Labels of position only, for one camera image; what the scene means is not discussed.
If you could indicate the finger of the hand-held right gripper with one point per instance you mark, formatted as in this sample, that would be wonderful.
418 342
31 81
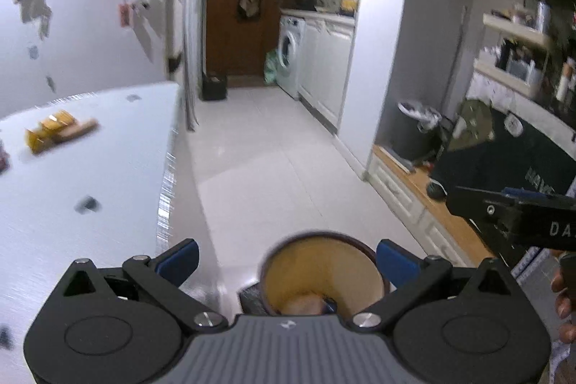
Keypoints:
528 193
477 204

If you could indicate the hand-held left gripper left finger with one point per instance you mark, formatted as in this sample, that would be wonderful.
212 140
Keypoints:
180 260

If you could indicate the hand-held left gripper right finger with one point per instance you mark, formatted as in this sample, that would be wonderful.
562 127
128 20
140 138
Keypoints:
396 262

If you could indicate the brown ceramic mug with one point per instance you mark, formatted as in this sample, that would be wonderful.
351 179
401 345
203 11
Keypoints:
315 262

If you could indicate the person's right hand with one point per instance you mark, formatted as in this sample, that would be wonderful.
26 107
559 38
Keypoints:
566 303

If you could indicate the black printed cloth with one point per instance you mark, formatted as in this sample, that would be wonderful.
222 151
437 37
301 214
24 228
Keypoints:
508 159

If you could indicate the small black round object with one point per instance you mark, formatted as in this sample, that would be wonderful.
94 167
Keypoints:
435 190

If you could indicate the white drawer cabinet wooden top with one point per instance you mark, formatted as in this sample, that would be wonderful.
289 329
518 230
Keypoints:
405 195

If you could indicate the olive green cloth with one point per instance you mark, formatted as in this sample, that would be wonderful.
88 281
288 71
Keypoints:
474 123

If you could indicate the grey flat board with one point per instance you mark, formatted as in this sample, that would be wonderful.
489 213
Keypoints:
402 161

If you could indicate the grey bin with white liner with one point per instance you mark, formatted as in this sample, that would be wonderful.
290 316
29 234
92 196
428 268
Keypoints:
416 132

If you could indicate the small black table item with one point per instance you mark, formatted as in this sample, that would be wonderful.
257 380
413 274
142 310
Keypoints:
87 205

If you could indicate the brown snack bar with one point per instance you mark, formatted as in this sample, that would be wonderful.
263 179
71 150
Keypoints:
76 131

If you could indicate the black floor box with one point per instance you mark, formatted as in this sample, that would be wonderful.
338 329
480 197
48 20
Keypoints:
214 87

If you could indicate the yellow fridge magnet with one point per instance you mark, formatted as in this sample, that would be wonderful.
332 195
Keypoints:
45 132

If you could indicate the white kitchen cabinets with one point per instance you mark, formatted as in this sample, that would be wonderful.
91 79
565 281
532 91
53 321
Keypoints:
324 64

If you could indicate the green plastic bag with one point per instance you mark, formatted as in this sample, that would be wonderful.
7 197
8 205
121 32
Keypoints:
271 69

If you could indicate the brown wooden door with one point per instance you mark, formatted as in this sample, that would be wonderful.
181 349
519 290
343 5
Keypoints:
234 42

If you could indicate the white refrigerator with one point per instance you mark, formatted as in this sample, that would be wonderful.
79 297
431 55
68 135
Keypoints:
180 28

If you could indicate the white washing machine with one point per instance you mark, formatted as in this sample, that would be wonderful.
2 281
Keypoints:
290 55

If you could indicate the white wall shelf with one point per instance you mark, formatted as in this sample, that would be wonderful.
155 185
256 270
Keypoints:
517 64

